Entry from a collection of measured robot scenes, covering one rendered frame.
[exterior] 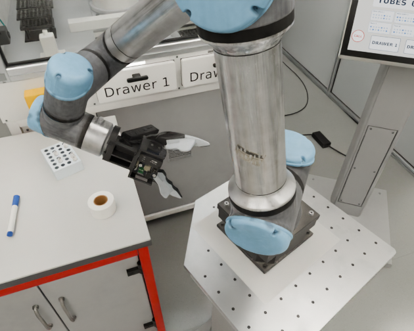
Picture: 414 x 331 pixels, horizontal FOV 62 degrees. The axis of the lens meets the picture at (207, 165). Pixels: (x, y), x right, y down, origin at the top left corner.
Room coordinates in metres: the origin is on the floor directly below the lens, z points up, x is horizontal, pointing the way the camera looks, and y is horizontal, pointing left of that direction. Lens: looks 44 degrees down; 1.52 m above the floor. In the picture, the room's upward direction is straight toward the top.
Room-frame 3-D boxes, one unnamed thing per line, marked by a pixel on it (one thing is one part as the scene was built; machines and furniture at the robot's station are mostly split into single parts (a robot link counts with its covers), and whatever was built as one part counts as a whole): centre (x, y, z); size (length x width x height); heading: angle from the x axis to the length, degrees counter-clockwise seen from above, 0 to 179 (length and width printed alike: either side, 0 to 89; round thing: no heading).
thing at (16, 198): (0.59, 0.53, 0.77); 0.14 x 0.02 x 0.02; 14
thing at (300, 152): (0.52, -0.15, 1.02); 0.13 x 0.12 x 0.14; 158
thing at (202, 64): (1.21, -0.04, 0.87); 0.29 x 0.02 x 0.11; 110
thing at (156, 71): (1.11, 0.25, 0.87); 0.29 x 0.02 x 0.11; 110
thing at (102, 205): (0.61, 0.29, 0.78); 0.07 x 0.07 x 0.04
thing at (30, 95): (0.98, 0.56, 0.88); 0.07 x 0.05 x 0.07; 110
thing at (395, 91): (1.17, -0.74, 0.51); 0.50 x 0.45 x 1.02; 162
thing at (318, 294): (0.52, -0.17, 0.70); 0.45 x 0.44 x 0.12; 39
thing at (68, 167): (0.80, 0.45, 0.78); 0.12 x 0.08 x 0.04; 37
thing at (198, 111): (1.58, 0.37, 0.40); 1.03 x 0.95 x 0.80; 110
